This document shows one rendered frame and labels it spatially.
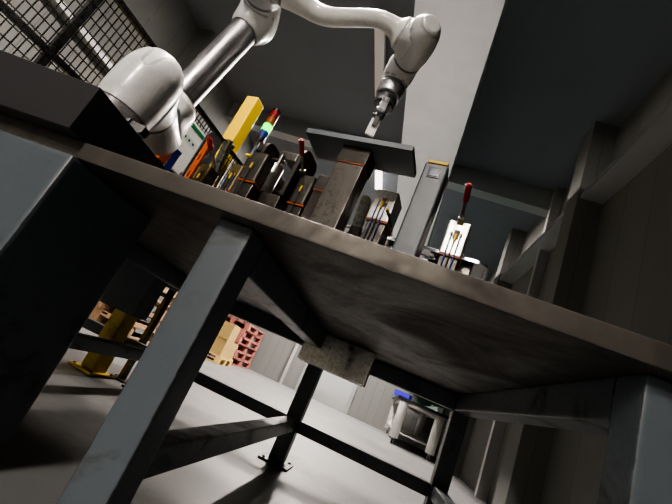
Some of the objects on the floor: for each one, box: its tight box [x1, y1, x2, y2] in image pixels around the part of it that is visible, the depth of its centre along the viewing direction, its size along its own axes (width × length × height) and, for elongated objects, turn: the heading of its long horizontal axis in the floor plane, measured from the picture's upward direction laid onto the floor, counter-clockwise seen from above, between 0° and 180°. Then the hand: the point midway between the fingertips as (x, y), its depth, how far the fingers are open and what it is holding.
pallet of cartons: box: [206, 321, 241, 367], centre depth 691 cm, size 85×119×70 cm
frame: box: [57, 218, 672, 504], centre depth 146 cm, size 256×161×66 cm, turn 132°
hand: (365, 143), depth 127 cm, fingers open, 12 cm apart
